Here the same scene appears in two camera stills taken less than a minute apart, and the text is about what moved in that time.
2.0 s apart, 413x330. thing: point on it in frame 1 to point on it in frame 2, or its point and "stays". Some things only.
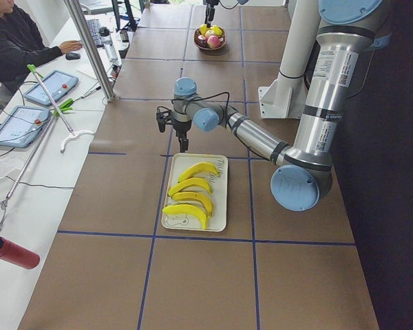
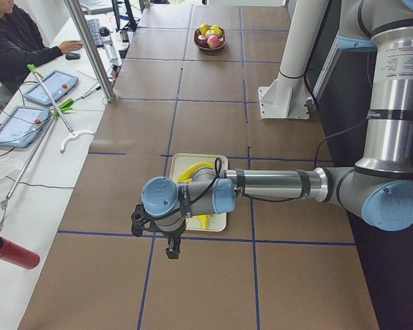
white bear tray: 217,221 stays
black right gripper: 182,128 to 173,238
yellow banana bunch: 198,168 stays
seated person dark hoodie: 14,47 stays
